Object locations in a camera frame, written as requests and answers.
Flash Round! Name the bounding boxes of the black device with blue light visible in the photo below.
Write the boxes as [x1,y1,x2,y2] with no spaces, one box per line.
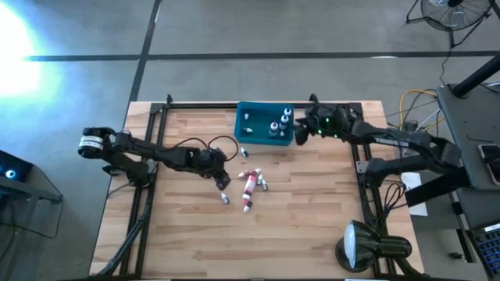
[0,150,34,184]

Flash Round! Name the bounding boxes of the black floor fan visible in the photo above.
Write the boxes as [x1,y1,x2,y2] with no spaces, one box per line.
[405,0,495,49]

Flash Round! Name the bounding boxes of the black smartphone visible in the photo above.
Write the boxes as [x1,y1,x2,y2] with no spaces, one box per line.
[477,143,500,187]

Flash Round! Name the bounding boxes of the black cable bundle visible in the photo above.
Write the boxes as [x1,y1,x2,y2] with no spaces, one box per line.
[93,187,154,279]

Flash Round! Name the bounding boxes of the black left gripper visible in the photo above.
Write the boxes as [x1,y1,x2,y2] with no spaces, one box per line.
[191,147,232,192]

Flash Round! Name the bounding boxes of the grey side stand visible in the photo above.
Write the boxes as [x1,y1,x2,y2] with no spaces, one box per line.
[0,171,64,239]

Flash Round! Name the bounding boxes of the yellow cable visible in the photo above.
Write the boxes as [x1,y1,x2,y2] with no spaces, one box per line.
[398,88,445,132]

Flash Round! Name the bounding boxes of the laptop with lit keyboard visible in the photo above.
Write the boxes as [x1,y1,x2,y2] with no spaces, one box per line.
[466,221,500,280]

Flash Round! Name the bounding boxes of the white paper sheet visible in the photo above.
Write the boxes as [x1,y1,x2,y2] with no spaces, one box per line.
[400,171,429,218]

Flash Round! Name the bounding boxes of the black diagonal pole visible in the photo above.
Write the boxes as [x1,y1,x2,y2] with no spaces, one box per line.
[452,53,500,99]

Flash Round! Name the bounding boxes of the black desk lamp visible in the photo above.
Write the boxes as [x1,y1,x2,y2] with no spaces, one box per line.
[334,219,413,274]

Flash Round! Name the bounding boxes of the large red food coloring bottle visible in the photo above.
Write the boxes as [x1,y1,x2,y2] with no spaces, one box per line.
[244,174,259,195]

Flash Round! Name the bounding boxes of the teal plastic bin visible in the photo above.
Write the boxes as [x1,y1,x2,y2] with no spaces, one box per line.
[234,101,295,148]

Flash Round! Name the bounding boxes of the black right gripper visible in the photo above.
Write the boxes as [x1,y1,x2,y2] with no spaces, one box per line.
[294,104,341,146]

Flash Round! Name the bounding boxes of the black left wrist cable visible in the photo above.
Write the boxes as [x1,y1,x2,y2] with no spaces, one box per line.
[171,134,240,162]

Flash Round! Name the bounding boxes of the dark grey side table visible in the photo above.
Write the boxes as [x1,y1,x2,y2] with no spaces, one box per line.
[435,83,500,231]

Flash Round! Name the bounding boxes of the black aluminium table frame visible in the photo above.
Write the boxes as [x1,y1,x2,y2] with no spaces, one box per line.
[90,93,421,281]

